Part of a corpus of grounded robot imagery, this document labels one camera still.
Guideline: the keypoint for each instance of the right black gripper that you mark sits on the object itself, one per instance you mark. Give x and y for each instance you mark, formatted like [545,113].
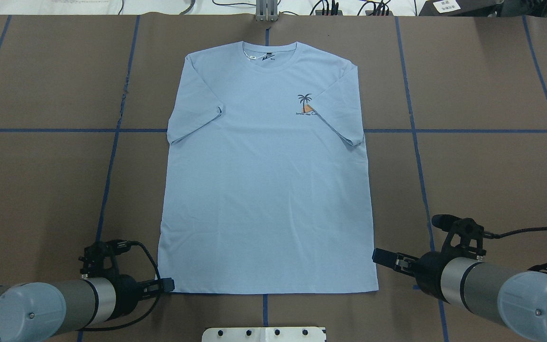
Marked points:
[429,270]

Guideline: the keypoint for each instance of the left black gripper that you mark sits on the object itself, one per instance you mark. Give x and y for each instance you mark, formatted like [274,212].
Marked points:
[127,289]

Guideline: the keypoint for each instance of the light blue t-shirt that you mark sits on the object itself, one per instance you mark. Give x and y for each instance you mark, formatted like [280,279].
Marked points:
[267,184]

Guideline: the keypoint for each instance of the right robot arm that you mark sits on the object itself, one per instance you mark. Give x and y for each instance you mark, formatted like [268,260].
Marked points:
[505,296]

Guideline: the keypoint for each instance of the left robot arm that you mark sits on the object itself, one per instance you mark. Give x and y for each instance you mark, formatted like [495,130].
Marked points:
[36,311]

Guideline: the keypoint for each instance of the black power adapter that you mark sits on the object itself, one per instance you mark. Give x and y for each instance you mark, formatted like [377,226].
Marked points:
[461,8]

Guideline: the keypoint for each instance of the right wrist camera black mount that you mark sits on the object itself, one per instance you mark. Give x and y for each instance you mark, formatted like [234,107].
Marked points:
[464,237]

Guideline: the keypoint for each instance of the white central pedestal column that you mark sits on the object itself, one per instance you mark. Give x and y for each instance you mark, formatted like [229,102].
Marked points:
[265,334]

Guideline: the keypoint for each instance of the aluminium frame post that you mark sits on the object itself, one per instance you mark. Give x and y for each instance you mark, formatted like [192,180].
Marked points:
[266,10]

